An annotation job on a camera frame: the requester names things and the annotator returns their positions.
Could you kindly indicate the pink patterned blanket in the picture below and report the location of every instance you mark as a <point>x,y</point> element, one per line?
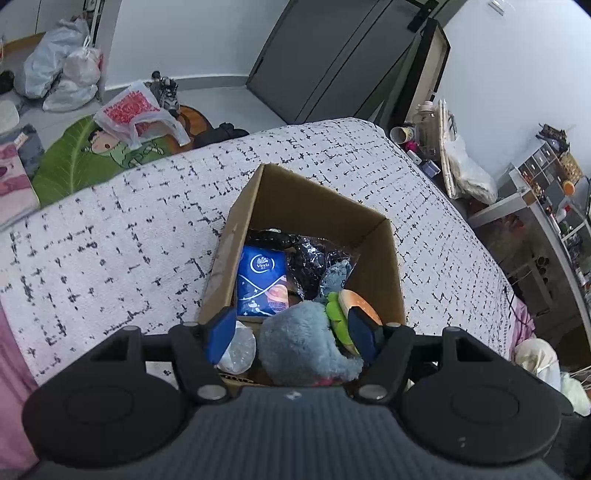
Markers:
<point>16,180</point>

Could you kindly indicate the woven basket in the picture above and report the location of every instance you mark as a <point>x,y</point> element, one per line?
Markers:
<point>571,167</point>

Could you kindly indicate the small white plastic bag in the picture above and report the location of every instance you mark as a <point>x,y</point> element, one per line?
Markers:
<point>83,67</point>

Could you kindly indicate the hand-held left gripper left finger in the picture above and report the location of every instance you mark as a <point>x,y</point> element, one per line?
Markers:
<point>219,334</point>

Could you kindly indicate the black plastic bag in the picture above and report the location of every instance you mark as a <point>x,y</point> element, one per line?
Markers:
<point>307,263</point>

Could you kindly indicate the light blue plush toy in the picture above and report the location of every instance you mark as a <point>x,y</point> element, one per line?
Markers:
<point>300,341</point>

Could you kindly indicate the grey drawer organizer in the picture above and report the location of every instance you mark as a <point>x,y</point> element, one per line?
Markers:
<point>540,161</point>

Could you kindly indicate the green frog plush toy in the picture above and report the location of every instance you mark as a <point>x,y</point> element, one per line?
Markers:
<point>339,318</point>

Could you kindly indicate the white plastic packet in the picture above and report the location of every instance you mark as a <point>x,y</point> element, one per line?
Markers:
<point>242,348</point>

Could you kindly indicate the black framed board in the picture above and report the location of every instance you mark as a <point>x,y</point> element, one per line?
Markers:
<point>429,69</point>

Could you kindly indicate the brown cardboard box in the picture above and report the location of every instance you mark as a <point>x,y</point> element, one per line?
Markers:
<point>318,198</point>

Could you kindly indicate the flat white plastic bag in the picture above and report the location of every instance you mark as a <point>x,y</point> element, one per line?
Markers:
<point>69,97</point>

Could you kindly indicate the clear glass jar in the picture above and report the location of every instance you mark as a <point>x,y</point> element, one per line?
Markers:
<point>425,129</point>

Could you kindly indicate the patterned paper cup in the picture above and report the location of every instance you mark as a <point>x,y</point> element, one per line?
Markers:
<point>402,134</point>

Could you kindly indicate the light green cloth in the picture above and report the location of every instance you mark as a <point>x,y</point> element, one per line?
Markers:
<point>577,392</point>

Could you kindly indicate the orange ball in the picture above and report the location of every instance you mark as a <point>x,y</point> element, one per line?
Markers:
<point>568,188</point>

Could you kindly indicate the dark grey wardrobe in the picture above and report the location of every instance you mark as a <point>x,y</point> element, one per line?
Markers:
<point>332,55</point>

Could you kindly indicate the pillow in plastic bag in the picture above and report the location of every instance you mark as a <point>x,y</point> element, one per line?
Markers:
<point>468,170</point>

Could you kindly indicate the red patterned plastic bag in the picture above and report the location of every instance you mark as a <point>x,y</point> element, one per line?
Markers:
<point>129,108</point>

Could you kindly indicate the black cloth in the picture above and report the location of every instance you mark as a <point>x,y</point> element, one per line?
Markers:
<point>221,134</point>

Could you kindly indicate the green leaf cartoon rug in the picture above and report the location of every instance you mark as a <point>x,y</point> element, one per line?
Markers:
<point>69,161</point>

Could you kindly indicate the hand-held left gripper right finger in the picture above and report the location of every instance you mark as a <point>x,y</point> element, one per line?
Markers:
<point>360,334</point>

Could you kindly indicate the grey desk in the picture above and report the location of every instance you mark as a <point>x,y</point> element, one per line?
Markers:
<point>508,207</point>

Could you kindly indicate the pink bed sheet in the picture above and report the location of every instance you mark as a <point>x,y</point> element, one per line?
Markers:
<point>14,392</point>

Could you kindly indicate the brown round mat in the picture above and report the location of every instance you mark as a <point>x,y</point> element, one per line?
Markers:
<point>196,122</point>

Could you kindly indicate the grey sneakers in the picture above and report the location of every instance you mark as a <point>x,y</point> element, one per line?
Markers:
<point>166,92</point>

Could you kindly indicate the pastel bundled cloth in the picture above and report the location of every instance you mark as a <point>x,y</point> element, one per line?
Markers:
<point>535,357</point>

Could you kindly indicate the blue tissue pack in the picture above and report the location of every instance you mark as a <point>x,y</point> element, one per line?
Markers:
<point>261,281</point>

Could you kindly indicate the small purple box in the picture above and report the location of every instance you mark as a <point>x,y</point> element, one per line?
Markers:
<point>431,167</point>

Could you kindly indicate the large grey-white plastic bag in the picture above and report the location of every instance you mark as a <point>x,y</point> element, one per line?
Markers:
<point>48,60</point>

